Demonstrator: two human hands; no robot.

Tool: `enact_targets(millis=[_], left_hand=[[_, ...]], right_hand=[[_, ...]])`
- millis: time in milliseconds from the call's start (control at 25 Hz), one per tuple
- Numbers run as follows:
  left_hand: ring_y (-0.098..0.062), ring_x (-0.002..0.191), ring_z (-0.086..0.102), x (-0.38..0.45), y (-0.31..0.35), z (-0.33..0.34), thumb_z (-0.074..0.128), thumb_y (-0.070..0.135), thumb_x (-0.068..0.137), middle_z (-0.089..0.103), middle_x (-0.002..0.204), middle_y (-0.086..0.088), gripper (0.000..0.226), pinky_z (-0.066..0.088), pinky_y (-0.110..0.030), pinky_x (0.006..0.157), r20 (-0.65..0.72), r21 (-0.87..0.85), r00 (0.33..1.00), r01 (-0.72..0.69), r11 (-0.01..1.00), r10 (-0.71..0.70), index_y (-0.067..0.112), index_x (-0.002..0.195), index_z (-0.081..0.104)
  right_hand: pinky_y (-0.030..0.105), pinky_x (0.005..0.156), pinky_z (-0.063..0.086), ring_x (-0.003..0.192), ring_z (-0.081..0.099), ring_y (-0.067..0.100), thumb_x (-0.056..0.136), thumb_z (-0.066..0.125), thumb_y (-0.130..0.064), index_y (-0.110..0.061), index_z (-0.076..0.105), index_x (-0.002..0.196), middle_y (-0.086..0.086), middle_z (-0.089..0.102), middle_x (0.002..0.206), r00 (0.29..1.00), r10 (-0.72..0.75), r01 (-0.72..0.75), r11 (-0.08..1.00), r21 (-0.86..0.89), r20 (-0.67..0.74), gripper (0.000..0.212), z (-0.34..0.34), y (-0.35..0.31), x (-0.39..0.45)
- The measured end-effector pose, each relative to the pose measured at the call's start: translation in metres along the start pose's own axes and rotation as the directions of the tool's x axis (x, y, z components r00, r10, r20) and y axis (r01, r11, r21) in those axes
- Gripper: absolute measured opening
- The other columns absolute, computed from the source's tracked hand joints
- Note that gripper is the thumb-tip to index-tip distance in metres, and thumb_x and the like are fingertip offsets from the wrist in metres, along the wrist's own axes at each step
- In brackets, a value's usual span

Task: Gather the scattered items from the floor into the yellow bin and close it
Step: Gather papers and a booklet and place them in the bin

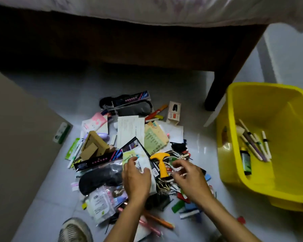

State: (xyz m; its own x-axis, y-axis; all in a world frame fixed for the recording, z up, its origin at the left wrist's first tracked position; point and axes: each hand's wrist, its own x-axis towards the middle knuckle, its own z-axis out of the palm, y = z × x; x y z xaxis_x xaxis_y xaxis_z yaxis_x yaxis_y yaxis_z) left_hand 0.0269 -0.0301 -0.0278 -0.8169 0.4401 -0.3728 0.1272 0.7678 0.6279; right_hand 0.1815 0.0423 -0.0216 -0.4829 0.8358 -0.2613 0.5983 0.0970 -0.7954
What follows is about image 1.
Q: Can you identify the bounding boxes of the person's left forearm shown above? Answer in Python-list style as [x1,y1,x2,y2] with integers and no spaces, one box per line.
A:
[103,198,146,242]

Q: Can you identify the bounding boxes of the green black small bottle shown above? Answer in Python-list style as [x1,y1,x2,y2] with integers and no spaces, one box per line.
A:
[240,147,252,176]

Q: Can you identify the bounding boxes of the white stapler box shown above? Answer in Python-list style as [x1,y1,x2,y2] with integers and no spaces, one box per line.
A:
[166,101,182,125]

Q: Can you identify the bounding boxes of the yellow handled white skipping rope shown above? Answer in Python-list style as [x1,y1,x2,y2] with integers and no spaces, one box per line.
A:
[150,151,191,179]

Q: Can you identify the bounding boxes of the white marker pen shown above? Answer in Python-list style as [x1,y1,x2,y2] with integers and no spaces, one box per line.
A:
[238,119,256,143]
[253,133,270,162]
[236,125,264,162]
[261,130,272,160]

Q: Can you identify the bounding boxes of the white green pen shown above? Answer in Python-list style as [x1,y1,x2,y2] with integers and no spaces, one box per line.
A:
[67,141,84,169]

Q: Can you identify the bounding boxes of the person's right forearm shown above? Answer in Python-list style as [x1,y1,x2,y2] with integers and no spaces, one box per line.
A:
[199,195,262,242]

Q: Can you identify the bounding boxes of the person's left hand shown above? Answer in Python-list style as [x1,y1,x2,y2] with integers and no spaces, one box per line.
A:
[122,156,152,203]

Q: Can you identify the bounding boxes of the white printed paper sheet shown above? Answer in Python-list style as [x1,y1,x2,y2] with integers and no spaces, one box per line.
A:
[116,115,146,149]

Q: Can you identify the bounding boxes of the white green label pouch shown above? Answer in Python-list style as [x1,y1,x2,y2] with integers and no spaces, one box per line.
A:
[85,186,116,225]

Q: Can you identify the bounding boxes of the black sleep mask packet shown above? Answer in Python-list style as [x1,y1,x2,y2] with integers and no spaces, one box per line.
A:
[99,96,116,110]
[111,90,153,117]
[73,148,124,196]

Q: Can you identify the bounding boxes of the green white sachet strip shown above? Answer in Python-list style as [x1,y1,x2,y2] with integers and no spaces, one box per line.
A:
[65,137,80,161]

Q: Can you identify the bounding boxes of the person's left shoe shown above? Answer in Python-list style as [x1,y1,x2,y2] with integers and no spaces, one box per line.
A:
[57,217,93,242]

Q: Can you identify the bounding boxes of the green white small box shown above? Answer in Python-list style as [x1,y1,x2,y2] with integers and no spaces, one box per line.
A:
[52,122,72,145]

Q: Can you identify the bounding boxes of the black cloth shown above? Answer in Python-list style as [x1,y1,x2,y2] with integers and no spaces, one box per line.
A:
[170,142,188,154]

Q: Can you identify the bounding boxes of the pink pen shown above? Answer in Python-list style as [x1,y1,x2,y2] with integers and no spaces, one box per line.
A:
[138,216,164,237]

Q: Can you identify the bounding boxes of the dark wooden bed frame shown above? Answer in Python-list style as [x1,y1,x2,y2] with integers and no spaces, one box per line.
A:
[0,3,268,112]

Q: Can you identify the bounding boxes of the purple pen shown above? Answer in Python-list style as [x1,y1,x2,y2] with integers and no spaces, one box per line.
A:
[242,131,268,162]

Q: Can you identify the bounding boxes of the brown cardboard photo frame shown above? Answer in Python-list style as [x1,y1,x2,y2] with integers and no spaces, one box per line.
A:
[79,130,111,161]

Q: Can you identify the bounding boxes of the person's right hand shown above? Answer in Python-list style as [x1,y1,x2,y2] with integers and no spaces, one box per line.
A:
[171,159,214,207]

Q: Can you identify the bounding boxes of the orange red pen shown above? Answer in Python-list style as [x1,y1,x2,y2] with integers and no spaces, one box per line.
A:
[144,104,169,121]

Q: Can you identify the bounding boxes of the colourful magazine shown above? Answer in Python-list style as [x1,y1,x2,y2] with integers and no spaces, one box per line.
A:
[121,136,160,196]

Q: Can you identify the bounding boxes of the beige green printed envelopes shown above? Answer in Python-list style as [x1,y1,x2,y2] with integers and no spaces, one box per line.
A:
[144,121,170,156]

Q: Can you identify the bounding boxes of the pink white bunny packet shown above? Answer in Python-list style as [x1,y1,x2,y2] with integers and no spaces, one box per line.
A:
[80,112,109,135]

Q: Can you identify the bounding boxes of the yellow plastic bin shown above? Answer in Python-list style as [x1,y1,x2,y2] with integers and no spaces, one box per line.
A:
[216,82,303,212]

